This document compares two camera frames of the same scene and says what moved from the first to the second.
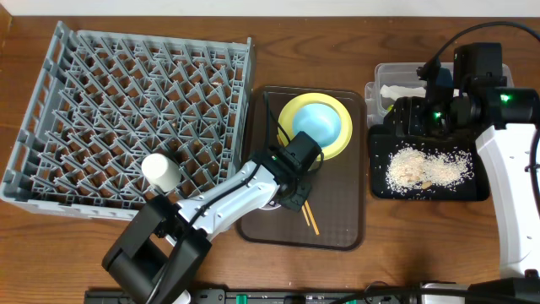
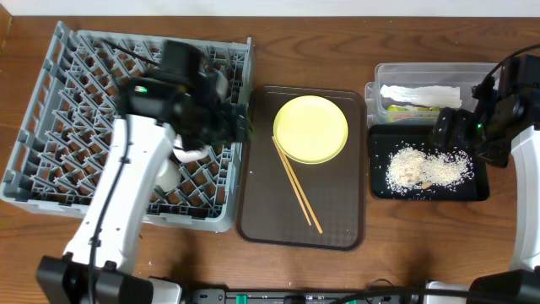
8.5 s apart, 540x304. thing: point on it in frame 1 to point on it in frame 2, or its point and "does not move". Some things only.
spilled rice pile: [411, 170] does not move
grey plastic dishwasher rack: [107, 108] does not move
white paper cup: [161, 172] does not move
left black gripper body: [293, 198] to [228, 127]
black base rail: [272, 295] does not move
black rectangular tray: [425, 168] does not move
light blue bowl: [319, 122] to [222, 84]
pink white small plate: [268, 207] to [184, 155]
